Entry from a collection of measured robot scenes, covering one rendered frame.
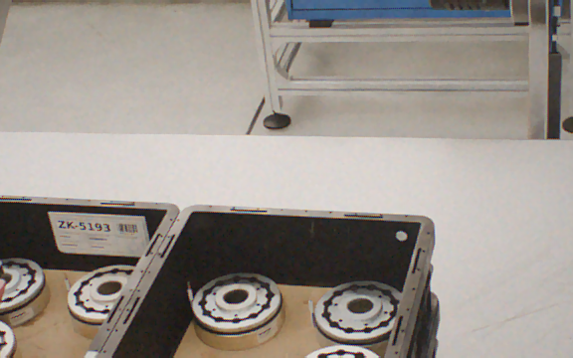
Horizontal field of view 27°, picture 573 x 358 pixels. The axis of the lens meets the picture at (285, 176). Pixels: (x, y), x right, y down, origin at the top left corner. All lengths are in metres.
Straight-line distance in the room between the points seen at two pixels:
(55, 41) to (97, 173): 2.23
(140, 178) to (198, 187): 0.11
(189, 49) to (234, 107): 0.45
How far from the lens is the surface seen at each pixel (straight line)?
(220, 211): 1.41
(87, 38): 4.17
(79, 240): 1.51
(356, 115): 3.44
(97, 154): 2.04
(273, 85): 3.37
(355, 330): 1.32
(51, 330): 1.46
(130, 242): 1.48
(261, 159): 1.94
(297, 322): 1.39
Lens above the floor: 1.70
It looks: 32 degrees down
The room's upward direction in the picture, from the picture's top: 8 degrees counter-clockwise
